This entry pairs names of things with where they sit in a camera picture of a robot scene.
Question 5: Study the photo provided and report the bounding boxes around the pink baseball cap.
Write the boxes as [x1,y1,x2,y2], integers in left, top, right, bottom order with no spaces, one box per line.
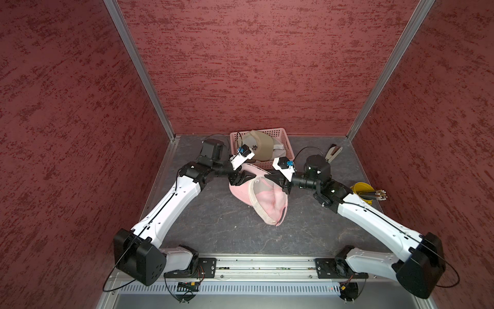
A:
[229,164,288,226]

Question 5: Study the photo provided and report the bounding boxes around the pink plastic basket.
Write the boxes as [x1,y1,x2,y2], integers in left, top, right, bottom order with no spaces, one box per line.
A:
[230,128,295,171]

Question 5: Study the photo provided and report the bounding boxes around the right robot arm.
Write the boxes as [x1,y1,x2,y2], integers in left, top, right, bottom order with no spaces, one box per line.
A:
[269,154,446,299]

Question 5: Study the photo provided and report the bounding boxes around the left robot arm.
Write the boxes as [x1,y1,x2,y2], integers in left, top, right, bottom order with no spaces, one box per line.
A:
[113,139,255,287]

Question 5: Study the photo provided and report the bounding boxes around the beige baseball cap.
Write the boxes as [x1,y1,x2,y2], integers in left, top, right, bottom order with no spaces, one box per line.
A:
[239,130,286,162]

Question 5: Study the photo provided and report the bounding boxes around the stapler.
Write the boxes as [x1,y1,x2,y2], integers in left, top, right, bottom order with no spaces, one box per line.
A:
[325,144,343,164]

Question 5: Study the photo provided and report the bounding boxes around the yellow pen cup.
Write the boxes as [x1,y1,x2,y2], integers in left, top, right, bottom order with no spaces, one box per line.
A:
[351,182,376,196]

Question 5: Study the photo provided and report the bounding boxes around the pens in cup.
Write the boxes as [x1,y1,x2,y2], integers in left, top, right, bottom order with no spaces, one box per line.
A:
[358,190,388,201]

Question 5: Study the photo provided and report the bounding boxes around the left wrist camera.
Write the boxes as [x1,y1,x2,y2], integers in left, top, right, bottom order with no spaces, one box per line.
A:
[229,144,255,171]

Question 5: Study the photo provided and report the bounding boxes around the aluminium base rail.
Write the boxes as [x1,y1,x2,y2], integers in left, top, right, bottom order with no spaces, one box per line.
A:
[111,254,423,281]

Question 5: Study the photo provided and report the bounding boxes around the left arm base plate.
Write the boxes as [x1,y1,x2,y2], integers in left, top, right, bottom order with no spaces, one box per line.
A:
[166,257,217,279]

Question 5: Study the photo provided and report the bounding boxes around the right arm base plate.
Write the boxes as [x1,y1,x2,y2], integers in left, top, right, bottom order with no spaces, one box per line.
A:
[315,258,369,280]

